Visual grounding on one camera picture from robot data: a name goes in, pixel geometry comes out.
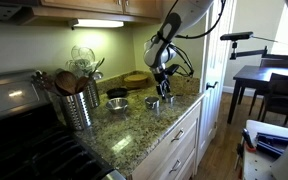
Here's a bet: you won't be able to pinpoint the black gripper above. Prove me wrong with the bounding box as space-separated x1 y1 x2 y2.
154 69 170 99

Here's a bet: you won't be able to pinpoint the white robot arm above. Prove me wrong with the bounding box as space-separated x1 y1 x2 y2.
144 0 214 98

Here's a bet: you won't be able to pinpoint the near steel measuring cup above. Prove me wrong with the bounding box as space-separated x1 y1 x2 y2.
165 94 175 105

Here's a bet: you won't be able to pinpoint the steel measuring cup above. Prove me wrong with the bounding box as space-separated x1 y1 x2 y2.
145 97 159 109
165 94 175 105

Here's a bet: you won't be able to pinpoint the middle steel measuring cup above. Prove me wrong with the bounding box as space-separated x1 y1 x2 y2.
145 97 159 109

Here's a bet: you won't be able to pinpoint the round wooden board stack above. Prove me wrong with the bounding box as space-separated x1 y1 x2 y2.
124 74 148 89

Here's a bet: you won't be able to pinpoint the black cast iron skillet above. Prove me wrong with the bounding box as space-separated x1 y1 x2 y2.
106 88 127 99

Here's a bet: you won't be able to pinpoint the small steel bowl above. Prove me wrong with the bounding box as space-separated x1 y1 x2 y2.
105 98 128 114

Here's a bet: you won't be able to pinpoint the far perforated steel utensil holder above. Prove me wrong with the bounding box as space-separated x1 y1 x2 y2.
85 79 100 108

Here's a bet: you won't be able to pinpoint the perforated steel utensil holder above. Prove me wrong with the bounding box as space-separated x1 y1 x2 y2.
60 92 91 131
85 79 100 108

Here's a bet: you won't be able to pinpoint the wooden lower drawers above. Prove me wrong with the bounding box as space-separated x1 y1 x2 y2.
127 94 203 180

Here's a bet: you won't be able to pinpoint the white door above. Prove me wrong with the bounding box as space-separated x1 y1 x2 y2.
196 0 237 165

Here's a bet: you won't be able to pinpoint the near perforated steel utensil holder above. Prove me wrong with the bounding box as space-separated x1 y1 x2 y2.
60 92 91 131

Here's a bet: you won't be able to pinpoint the dark wooden table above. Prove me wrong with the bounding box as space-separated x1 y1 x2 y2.
227 65 288 124

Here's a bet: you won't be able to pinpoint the wooden spoons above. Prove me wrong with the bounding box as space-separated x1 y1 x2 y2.
31 69 91 97

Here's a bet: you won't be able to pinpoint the under-cabinet light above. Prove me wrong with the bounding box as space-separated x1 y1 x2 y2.
68 19 124 28

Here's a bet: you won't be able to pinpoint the tools on floor cart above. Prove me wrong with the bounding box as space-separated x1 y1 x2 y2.
234 120 288 180

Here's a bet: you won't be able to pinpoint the dark wooden chair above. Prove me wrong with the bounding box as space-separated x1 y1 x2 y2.
258 73 288 125

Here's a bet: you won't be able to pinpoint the stainless gas stove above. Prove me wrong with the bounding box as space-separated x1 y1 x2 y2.
0 70 126 180

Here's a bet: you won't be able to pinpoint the wooden upper cabinets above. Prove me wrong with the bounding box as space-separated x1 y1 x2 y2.
18 0 162 26

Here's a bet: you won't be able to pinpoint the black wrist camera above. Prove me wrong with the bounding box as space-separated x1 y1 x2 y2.
166 64 179 76

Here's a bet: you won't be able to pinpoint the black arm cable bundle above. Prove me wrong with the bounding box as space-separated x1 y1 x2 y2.
150 0 228 78

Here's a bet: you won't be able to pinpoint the wire skimmer and metal utensils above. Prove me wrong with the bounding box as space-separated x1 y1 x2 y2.
65 45 105 80

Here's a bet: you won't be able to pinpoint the external camera on stand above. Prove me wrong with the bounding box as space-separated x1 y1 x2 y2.
219 31 288 62

